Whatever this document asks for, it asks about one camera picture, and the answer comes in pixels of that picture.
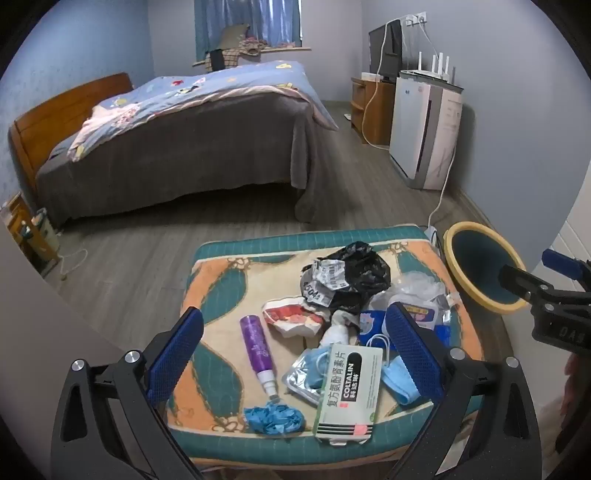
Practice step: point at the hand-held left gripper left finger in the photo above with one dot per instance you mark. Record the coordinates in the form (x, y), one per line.
(178, 346)

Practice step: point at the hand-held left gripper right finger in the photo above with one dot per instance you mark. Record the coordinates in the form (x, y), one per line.
(413, 350)

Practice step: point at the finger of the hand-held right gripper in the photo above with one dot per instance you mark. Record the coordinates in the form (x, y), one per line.
(521, 281)
(561, 264)

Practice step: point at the yellow rimmed teal bin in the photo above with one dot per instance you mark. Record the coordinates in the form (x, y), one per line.
(480, 258)

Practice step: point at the blue white printed packet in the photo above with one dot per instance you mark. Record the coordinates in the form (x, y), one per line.
(371, 325)

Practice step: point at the clear plastic bag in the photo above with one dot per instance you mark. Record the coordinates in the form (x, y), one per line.
(415, 286)

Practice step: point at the white green medicine box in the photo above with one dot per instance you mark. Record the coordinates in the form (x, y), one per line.
(351, 392)

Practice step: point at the purple spray bottle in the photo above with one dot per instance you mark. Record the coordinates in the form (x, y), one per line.
(256, 346)

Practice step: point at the white tissue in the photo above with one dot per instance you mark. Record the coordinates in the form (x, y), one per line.
(337, 330)

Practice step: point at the black plastic courier bag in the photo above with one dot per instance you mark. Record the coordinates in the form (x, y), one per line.
(360, 272)

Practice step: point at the blue glove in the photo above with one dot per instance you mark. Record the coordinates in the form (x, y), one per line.
(272, 419)

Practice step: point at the person's right hand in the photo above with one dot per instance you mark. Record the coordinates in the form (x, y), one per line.
(569, 383)

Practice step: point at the teal orange patterned mat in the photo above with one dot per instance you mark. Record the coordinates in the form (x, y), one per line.
(221, 323)

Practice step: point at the white power strip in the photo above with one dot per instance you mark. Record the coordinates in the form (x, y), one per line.
(431, 232)

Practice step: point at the green white container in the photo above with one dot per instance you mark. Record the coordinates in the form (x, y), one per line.
(44, 226)

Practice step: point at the wooden nightstand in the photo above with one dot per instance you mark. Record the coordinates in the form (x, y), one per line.
(23, 240)

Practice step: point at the white air purifier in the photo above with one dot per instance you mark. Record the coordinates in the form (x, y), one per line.
(411, 129)

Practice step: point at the bed with blue quilt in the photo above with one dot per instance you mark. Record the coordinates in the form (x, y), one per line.
(184, 152)

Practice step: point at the white router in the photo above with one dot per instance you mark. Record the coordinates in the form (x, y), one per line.
(429, 74)

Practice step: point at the wooden cabinet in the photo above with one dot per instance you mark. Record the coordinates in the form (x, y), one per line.
(369, 110)

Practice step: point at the wooden bed headboard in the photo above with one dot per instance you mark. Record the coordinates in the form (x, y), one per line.
(60, 120)

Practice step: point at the blue printed quilt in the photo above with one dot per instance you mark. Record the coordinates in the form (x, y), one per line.
(207, 87)

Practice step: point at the black monitor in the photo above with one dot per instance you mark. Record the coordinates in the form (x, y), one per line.
(385, 46)

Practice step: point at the dark plaid cloth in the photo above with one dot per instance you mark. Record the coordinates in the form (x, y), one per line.
(226, 60)

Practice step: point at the pink plaid cloth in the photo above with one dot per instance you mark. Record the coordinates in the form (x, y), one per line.
(254, 46)

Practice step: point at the brown cushion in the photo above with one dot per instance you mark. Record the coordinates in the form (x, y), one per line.
(233, 37)

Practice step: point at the wooden windowsill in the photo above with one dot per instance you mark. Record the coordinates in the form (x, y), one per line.
(291, 50)

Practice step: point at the blue curtain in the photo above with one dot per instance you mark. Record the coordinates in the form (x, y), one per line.
(249, 18)

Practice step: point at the white wall socket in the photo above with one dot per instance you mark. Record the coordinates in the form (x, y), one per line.
(415, 19)

